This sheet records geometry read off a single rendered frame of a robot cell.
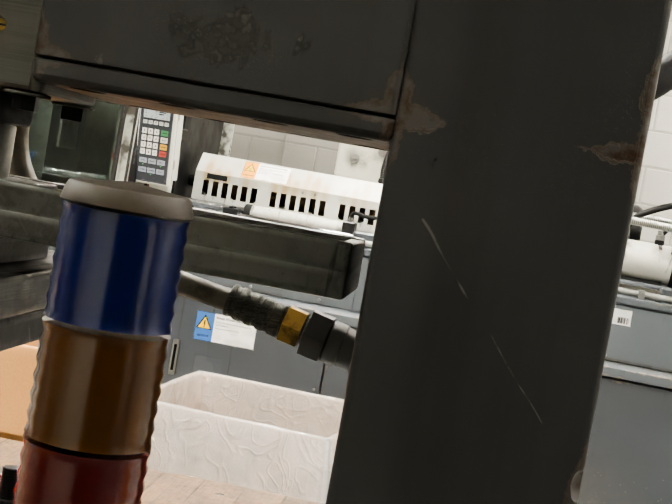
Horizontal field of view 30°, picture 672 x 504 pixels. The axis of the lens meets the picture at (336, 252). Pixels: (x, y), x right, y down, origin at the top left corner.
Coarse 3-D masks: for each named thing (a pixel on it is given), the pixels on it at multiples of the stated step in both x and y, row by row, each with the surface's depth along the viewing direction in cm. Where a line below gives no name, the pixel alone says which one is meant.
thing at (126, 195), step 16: (64, 192) 36; (80, 192) 35; (96, 192) 35; (112, 192) 35; (128, 192) 35; (144, 192) 35; (160, 192) 36; (112, 208) 35; (128, 208) 35; (144, 208) 35; (160, 208) 35; (176, 208) 36
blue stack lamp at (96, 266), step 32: (64, 224) 36; (96, 224) 35; (128, 224) 35; (160, 224) 36; (64, 256) 36; (96, 256) 35; (128, 256) 35; (160, 256) 36; (64, 288) 36; (96, 288) 35; (128, 288) 35; (160, 288) 36; (64, 320) 36; (96, 320) 35; (128, 320) 36; (160, 320) 36
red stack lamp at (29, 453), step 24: (24, 432) 37; (24, 456) 36; (48, 456) 36; (72, 456) 35; (96, 456) 36; (120, 456) 36; (144, 456) 37; (24, 480) 36; (48, 480) 36; (72, 480) 36; (96, 480) 36; (120, 480) 36
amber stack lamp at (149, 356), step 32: (64, 352) 36; (96, 352) 35; (128, 352) 36; (160, 352) 37; (64, 384) 36; (96, 384) 35; (128, 384) 36; (160, 384) 37; (32, 416) 36; (64, 416) 36; (96, 416) 35; (128, 416) 36; (64, 448) 35; (96, 448) 36; (128, 448) 36
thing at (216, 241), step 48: (0, 96) 61; (0, 144) 62; (0, 192) 59; (48, 192) 59; (0, 240) 61; (48, 240) 59; (192, 240) 58; (240, 240) 58; (288, 240) 58; (336, 240) 58; (0, 288) 56; (48, 288) 63; (288, 288) 58; (336, 288) 58; (0, 336) 57
